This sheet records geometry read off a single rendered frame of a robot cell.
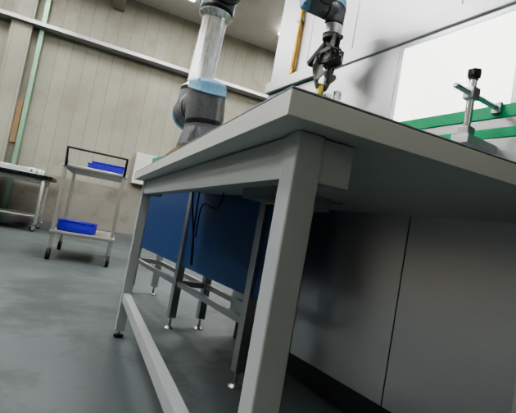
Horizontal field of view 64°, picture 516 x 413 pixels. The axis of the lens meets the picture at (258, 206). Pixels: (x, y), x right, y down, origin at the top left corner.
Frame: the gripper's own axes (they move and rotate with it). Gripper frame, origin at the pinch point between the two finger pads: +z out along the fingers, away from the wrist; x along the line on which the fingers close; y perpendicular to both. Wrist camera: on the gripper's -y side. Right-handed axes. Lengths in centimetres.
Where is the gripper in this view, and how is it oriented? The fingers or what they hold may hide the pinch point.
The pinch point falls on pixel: (319, 87)
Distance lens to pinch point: 172.3
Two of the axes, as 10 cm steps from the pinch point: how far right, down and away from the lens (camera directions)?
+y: 5.0, 0.4, -8.6
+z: -1.8, 9.8, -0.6
